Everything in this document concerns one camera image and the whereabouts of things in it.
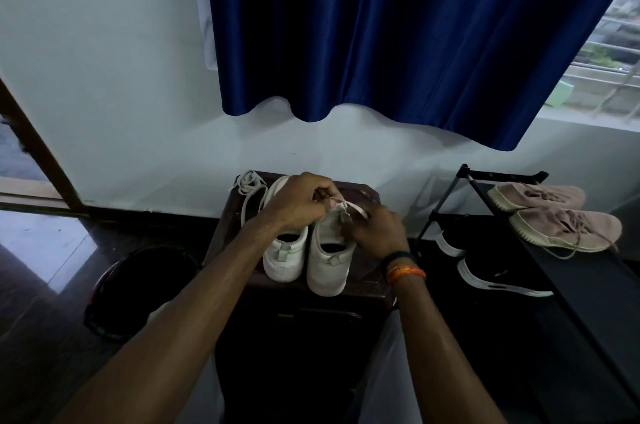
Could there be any person's right hand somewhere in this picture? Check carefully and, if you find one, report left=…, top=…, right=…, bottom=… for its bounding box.
left=344, top=205, right=412, bottom=262

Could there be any person's left hand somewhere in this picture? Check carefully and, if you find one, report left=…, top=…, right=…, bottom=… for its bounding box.
left=260, top=171, right=346, bottom=236

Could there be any white shoelace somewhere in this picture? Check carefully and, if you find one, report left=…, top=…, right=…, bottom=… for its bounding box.
left=327, top=197, right=372, bottom=222
left=229, top=169, right=269, bottom=227

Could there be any person's left forearm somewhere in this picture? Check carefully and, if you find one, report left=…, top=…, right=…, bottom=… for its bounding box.
left=52, top=213, right=281, bottom=424

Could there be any person's right forearm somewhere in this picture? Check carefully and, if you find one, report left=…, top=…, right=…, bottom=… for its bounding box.
left=386, top=266, right=508, bottom=424

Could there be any white sneaker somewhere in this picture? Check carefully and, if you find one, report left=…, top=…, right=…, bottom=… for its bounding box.
left=240, top=175, right=309, bottom=283
left=306, top=200, right=372, bottom=298

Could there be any black wristband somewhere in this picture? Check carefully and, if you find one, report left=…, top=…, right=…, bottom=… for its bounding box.
left=382, top=251, right=416, bottom=270

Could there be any black sandal with white sole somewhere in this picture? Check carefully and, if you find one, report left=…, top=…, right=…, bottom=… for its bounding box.
left=457, top=258, right=555, bottom=298
left=434, top=231, right=468, bottom=258

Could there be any dark brown wooden stool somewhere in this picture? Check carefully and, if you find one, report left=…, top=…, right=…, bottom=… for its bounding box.
left=204, top=171, right=397, bottom=424

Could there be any dark blue curtain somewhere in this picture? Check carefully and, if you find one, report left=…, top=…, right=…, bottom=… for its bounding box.
left=202, top=0, right=640, bottom=152

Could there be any pink knit sneaker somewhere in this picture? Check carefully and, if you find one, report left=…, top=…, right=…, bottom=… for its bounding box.
left=487, top=182, right=587, bottom=213
left=508, top=208, right=623, bottom=259

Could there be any black round bin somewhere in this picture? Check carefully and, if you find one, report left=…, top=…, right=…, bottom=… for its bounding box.
left=83, top=245, right=202, bottom=342

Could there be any black shoe rack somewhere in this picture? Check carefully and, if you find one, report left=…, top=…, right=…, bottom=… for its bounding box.
left=415, top=164, right=640, bottom=424

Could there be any green pot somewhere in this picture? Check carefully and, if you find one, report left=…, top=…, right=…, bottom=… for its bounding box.
left=544, top=81, right=574, bottom=108

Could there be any window with metal grille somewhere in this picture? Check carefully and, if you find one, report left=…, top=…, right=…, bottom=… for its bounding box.
left=537, top=0, right=640, bottom=132

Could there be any orange thread bracelet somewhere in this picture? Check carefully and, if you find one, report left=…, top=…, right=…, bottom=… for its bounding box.
left=386, top=265, right=427, bottom=286

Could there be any brown wooden door frame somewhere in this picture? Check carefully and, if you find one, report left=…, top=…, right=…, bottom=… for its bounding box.
left=0, top=79, right=85, bottom=212

